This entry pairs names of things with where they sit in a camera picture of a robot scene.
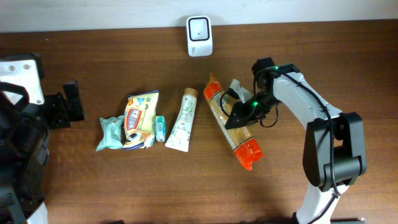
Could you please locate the spaghetti pasta package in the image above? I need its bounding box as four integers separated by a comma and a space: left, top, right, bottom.
203, 73, 264, 170

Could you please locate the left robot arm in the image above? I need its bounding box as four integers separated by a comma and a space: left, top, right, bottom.
1, 53, 85, 224

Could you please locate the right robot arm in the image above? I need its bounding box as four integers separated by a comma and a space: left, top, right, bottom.
225, 57, 367, 223

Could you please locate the white barcode scanner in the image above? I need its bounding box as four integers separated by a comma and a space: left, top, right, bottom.
186, 16, 213, 57

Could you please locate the teal tissue pack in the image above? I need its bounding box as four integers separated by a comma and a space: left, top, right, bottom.
96, 115, 124, 151

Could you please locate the yellow snack bag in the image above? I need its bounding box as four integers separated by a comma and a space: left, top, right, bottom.
123, 90, 159, 151

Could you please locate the white bamboo conditioner tube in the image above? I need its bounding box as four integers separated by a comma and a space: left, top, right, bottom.
165, 88, 198, 152

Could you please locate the small teal gum pack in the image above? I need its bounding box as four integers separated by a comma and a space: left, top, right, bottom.
155, 116, 166, 142

